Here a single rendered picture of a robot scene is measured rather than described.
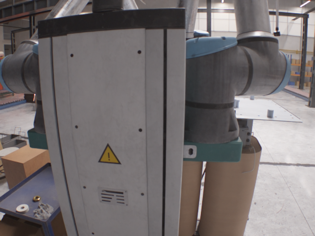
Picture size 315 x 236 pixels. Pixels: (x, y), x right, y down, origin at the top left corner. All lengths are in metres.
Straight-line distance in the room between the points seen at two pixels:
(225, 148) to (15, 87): 0.70
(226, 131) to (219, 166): 1.04
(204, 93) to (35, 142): 0.54
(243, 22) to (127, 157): 0.51
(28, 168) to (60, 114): 1.48
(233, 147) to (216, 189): 1.13
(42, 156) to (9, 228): 0.85
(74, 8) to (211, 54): 0.67
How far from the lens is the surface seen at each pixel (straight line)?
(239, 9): 0.73
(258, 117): 1.39
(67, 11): 1.00
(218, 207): 1.79
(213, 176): 1.67
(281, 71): 0.70
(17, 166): 2.02
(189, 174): 1.65
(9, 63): 0.84
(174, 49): 0.44
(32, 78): 0.72
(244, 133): 1.56
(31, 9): 13.62
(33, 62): 0.72
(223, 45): 0.56
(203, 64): 0.55
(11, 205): 1.52
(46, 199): 1.48
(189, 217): 1.90
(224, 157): 0.60
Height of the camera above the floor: 1.67
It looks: 14 degrees down
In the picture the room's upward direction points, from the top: straight up
